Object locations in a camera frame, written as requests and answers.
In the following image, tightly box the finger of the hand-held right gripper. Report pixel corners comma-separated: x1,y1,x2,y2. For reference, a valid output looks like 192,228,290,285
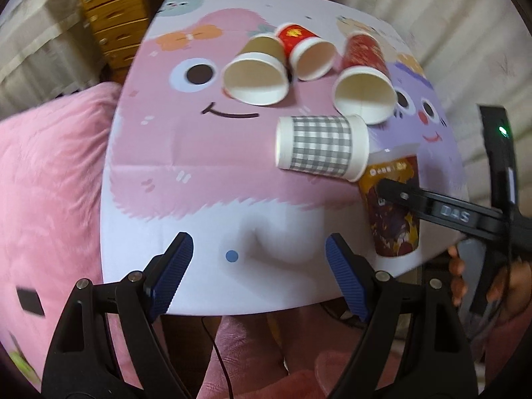
377,178,506,239

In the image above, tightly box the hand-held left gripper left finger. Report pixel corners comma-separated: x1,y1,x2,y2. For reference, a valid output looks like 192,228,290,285
42,232,194,399

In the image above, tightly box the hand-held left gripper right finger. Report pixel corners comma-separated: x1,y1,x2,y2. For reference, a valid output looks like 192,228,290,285
325,233,479,399

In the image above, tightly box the dark printed paper cup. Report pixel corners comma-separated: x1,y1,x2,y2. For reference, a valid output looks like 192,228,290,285
357,150,421,259

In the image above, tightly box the grey checkered paper cup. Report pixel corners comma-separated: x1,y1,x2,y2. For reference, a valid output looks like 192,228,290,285
275,114,370,182

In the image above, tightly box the tall red paper cup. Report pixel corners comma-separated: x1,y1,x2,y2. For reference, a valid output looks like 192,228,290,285
332,32,396,126

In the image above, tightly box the small red paper cup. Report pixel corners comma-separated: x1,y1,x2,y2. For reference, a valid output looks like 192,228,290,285
275,22,338,82

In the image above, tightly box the brown kraft paper cup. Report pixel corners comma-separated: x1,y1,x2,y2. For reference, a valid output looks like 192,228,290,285
223,35,290,106

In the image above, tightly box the person's right hand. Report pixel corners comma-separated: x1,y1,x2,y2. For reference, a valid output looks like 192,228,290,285
448,245,532,321

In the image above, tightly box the cartoon printed tablecloth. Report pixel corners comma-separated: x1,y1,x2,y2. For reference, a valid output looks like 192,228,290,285
100,0,471,316

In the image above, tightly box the pink clothing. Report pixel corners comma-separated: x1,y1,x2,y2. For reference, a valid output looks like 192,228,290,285
195,303,347,399

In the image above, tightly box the pink plush blanket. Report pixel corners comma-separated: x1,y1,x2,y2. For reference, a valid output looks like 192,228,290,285
0,81,167,389

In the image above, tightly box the beige curtain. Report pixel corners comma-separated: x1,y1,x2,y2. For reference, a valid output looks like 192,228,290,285
0,0,106,111
332,0,532,175

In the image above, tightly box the wooden drawer cabinet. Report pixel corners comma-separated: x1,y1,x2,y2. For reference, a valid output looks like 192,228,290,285
76,0,347,84

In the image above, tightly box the black cable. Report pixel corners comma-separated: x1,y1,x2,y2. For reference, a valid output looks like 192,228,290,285
200,317,234,399

